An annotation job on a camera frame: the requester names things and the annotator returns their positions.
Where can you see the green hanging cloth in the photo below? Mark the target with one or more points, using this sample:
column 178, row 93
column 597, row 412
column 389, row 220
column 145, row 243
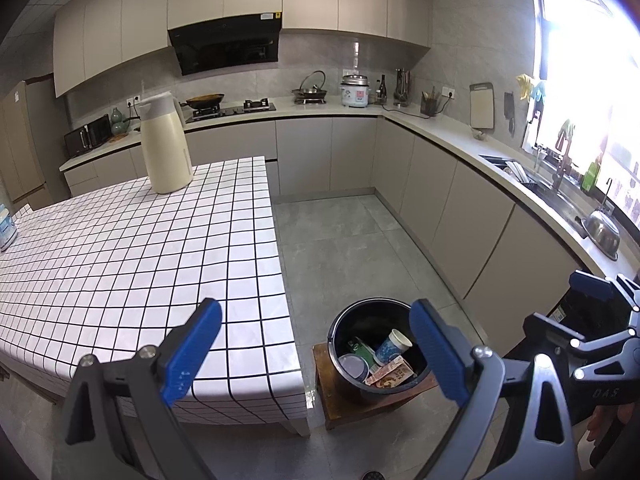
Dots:
column 566, row 132

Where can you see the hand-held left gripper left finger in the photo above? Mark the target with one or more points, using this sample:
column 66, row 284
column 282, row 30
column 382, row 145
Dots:
column 192, row 350

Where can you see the dark utensil holder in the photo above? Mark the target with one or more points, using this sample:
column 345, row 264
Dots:
column 430, row 105

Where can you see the black plastic bucket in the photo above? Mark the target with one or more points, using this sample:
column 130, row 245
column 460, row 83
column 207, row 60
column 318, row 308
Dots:
column 365, row 320

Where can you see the cream thermos jug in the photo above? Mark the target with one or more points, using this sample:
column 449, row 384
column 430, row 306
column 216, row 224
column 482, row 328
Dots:
column 165, row 150

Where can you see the beige cutting board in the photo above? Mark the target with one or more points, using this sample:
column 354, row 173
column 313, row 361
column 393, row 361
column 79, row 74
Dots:
column 481, row 107

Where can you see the black microwave oven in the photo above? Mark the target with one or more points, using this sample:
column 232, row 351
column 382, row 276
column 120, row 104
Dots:
column 87, row 135

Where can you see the green ceramic vase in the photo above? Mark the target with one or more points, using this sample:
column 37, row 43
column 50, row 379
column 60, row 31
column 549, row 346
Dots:
column 118, row 122

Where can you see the green and white carton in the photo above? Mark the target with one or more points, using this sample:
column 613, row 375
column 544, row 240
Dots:
column 362, row 350

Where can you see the white jar with blue label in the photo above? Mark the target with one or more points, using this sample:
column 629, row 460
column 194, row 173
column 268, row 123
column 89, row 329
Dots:
column 6, row 230

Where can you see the metal faucet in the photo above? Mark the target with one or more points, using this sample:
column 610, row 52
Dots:
column 560, row 170

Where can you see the blue hanging cloth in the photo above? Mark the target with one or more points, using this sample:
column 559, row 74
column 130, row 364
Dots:
column 539, row 91

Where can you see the steel kitchen sink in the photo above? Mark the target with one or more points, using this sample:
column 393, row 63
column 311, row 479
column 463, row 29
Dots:
column 540, row 185

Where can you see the blue paper cup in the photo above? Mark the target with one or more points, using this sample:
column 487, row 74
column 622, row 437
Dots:
column 395, row 347

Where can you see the black range hood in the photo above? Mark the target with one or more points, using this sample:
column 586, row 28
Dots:
column 225, row 42

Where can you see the small wooden stool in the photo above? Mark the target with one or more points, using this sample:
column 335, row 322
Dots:
column 340, row 405

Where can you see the orange snack box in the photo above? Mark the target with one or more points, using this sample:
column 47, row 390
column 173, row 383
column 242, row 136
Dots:
column 392, row 375

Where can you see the person's right hand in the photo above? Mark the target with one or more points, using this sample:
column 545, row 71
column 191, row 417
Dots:
column 607, row 417

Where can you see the black wok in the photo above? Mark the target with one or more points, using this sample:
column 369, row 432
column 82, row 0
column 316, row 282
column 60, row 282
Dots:
column 205, row 100

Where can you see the dark glass bottle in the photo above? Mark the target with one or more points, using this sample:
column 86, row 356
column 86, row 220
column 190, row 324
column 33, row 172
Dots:
column 382, row 91

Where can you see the yellow hanging cloth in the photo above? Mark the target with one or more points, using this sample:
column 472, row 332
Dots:
column 524, row 87

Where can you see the black cleaver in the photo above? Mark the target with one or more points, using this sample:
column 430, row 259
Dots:
column 509, row 110

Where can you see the steel mixing bowl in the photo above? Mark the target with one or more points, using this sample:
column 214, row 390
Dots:
column 602, row 235

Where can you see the black gas stove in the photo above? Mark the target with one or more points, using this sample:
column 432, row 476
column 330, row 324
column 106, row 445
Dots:
column 232, row 110

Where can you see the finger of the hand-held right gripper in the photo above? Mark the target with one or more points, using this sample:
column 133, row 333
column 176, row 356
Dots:
column 550, row 330
column 592, row 285

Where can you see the beige refrigerator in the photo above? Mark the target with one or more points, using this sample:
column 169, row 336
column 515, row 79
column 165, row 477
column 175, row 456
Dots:
column 20, row 145

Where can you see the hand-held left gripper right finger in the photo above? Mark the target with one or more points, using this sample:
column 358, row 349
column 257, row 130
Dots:
column 440, row 355

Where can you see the dark blue tin can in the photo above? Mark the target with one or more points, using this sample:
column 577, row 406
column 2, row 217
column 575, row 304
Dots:
column 352, row 367

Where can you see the white rice cooker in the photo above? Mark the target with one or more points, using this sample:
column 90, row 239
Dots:
column 355, row 92

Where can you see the white wall outlet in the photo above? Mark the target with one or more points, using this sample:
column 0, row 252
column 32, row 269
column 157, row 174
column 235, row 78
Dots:
column 132, row 100
column 448, row 93

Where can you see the green bottle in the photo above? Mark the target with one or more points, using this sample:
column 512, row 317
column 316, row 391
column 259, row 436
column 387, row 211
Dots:
column 590, row 177

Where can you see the metal knife holder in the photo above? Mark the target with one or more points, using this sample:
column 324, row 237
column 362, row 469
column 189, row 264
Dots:
column 402, row 87

